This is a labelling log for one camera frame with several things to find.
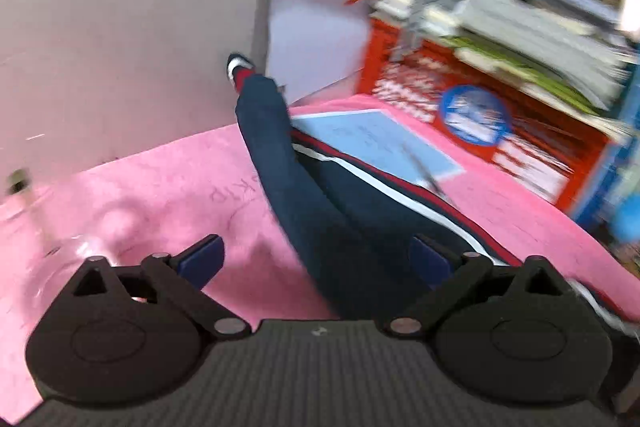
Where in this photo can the blue notebook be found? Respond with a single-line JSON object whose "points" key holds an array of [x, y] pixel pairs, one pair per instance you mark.
{"points": [[379, 140]]}

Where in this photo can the navy white jacket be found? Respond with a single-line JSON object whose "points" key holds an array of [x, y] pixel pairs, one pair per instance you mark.
{"points": [[351, 226]]}

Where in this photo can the stack of papers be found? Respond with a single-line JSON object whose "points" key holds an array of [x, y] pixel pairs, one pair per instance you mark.
{"points": [[568, 54]]}

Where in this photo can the pink bunny towel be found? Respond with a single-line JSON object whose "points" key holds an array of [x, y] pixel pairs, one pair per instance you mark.
{"points": [[167, 198]]}

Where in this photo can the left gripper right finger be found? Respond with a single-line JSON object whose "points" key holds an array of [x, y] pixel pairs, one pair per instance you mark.
{"points": [[514, 335]]}

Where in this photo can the pen on notebook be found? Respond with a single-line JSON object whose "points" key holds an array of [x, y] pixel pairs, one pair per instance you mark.
{"points": [[425, 171]]}

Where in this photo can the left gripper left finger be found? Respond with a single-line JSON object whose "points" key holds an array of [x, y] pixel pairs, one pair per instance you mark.
{"points": [[121, 335]]}

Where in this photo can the red plastic crate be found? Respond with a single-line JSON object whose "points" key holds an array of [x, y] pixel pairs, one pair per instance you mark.
{"points": [[548, 151]]}

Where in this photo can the white paper sheet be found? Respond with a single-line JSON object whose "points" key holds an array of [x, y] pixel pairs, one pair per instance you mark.
{"points": [[315, 43]]}

